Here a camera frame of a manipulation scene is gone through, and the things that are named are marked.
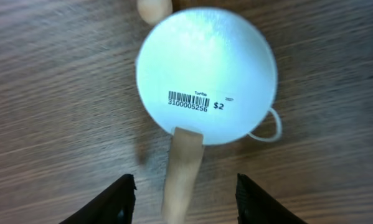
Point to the white wooden rattle drum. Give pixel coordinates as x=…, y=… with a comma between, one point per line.
x=207, y=77

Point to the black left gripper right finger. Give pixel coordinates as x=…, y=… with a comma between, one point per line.
x=256, y=206

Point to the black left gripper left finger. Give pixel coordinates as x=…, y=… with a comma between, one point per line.
x=114, y=205

